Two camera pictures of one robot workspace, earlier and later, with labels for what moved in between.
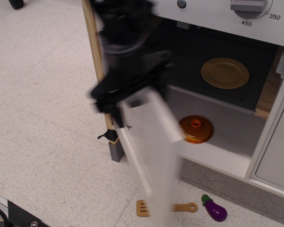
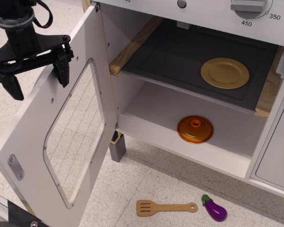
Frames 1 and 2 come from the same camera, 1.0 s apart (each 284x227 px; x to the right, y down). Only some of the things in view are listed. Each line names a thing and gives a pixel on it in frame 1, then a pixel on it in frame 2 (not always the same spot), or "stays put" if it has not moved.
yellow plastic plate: x=225 y=73 stays put
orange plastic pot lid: x=195 y=129 stays put
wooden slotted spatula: x=142 y=207 stays put
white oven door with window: x=151 y=137 to x=56 y=151
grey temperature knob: x=248 y=9 stays put
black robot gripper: x=135 y=56 to x=26 y=49
